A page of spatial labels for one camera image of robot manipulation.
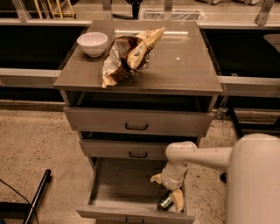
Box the middle grey drawer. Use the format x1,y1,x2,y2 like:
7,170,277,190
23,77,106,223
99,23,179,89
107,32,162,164
79,138,200,163

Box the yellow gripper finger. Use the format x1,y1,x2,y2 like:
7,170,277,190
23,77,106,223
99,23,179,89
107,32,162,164
170,188,184,213
150,174,162,184

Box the black cable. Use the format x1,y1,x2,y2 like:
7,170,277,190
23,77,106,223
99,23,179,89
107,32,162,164
0,178,39,224

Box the bottom grey drawer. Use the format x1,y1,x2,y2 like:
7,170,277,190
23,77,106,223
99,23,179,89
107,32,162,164
77,157,195,224

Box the top grey drawer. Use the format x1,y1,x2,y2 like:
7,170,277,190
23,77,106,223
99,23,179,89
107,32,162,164
64,107,214,137

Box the grey drawer cabinet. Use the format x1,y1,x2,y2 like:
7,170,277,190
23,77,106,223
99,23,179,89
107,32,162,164
53,19,223,224

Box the black stand leg left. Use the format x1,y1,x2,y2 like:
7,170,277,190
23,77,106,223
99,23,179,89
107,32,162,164
23,169,52,224

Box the green can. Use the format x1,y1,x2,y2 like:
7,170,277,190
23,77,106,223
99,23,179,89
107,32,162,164
157,193,173,211

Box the grey drawer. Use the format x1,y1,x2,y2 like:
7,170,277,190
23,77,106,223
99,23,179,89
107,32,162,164
79,138,200,163
64,107,214,137
77,157,195,224

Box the brown yellow chip bag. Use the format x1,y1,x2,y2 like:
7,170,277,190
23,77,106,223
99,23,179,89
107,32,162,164
102,27,165,88

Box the black wheeled base legs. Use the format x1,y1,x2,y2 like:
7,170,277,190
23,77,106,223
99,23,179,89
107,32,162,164
220,108,280,138

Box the grey metal railing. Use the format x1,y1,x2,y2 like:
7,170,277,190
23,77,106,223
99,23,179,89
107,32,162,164
0,0,280,97

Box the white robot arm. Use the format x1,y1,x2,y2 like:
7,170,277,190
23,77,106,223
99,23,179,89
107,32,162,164
150,133,280,224

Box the white bowl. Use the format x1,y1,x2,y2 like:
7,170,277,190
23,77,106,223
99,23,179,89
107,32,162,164
77,32,109,57

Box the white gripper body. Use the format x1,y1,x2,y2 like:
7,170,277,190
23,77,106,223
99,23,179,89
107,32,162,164
161,163,187,191

